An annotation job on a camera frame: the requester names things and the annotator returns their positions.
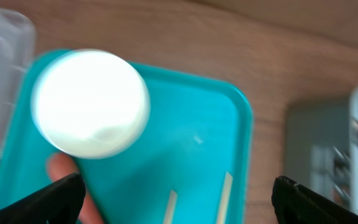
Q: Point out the white bowl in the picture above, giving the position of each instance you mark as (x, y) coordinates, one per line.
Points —
(90, 103)

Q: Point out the orange carrot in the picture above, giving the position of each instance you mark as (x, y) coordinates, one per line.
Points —
(62, 169)

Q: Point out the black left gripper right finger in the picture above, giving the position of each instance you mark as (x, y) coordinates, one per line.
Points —
(296, 204)

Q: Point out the teal plastic tray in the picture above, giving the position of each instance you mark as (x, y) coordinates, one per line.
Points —
(199, 130)

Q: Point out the left wooden chopstick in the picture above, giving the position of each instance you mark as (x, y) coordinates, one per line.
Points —
(170, 208)

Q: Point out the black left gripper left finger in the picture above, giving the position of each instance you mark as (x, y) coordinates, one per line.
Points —
(40, 207)

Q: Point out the right wooden chopstick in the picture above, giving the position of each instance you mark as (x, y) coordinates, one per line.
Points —
(224, 199)

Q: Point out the wooden chopstick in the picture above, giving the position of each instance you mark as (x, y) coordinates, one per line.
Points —
(224, 199)
(170, 208)

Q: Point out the grey dishwasher rack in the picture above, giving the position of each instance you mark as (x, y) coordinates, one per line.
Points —
(321, 147)

